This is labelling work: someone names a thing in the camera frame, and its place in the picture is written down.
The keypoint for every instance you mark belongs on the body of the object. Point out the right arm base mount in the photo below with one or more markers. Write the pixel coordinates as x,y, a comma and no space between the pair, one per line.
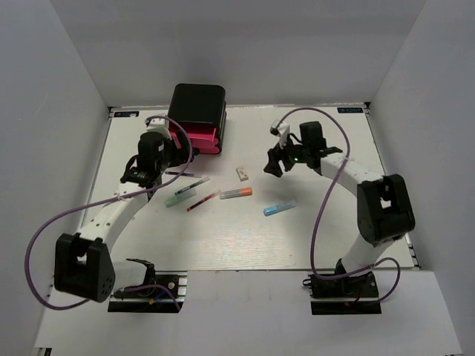
349,296

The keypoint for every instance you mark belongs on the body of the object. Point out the orange highlighter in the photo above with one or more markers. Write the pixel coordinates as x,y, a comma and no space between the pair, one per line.
241,192

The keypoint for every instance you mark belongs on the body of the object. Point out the green highlighter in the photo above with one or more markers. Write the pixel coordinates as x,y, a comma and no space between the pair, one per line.
176,199

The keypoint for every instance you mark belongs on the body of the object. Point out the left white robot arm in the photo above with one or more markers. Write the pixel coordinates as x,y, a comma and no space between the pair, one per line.
83,264

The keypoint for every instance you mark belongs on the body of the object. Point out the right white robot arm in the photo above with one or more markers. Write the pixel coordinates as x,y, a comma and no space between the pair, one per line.
384,211

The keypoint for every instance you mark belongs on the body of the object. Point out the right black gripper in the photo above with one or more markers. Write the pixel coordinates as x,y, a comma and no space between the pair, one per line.
275,155

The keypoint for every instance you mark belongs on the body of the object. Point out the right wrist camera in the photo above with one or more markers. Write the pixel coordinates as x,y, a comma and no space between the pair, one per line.
281,130

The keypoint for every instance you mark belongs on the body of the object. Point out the green gel pen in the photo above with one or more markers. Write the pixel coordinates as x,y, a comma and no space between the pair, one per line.
192,186

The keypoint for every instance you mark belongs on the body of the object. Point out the blue highlighter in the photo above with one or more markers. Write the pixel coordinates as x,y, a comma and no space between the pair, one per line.
278,208

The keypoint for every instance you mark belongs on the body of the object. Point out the white eraser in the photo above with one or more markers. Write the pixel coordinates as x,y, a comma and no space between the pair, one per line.
242,173

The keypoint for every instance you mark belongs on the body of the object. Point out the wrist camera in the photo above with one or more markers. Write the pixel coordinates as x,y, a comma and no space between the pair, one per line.
157,124
281,130

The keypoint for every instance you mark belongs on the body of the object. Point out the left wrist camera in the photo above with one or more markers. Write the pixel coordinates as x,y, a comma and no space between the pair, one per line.
157,124

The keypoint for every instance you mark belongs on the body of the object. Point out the red gel pen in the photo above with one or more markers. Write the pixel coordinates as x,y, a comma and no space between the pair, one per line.
203,200

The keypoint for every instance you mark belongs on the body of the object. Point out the pink top drawer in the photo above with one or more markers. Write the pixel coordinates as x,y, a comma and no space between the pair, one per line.
198,131

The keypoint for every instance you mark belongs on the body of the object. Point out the purple gel pen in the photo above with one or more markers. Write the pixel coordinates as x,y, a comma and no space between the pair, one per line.
184,174

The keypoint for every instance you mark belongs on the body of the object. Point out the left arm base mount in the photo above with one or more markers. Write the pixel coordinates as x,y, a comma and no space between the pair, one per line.
166,295

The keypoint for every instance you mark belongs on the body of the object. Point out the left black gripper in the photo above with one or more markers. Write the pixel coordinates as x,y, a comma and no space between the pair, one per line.
181,155

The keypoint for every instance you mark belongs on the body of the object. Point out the pink bottom drawer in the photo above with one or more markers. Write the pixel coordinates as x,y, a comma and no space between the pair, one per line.
206,151

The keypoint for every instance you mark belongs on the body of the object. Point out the black drawer cabinet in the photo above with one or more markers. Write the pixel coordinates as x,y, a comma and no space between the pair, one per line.
200,104

